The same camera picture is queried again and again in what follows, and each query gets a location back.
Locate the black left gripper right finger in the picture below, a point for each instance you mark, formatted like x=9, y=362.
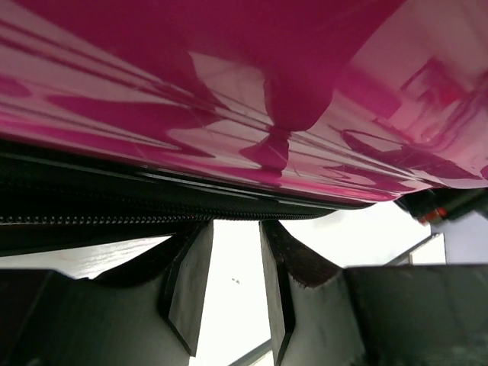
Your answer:
x=322, y=314

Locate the pink teal kids suitcase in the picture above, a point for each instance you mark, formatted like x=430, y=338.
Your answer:
x=123, y=119

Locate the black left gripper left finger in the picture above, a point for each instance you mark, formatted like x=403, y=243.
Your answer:
x=146, y=311

